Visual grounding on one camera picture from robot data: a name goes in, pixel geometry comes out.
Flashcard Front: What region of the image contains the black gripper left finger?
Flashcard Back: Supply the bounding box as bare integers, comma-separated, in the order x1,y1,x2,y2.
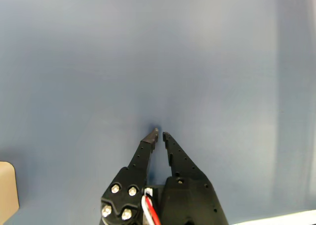
100,127,159,225

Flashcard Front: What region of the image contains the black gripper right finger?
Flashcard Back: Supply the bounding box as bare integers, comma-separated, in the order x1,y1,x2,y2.
160,132,229,225

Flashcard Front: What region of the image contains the square metal container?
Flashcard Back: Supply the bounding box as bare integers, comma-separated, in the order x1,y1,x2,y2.
0,161,20,225

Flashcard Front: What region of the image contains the blue table mat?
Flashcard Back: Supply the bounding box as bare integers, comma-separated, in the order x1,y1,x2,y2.
0,0,316,225

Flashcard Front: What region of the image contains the red white black servo wire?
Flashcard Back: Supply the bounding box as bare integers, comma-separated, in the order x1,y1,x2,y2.
142,187,161,225

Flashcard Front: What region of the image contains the silver table frame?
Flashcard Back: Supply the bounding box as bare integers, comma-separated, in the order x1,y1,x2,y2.
231,208,316,225

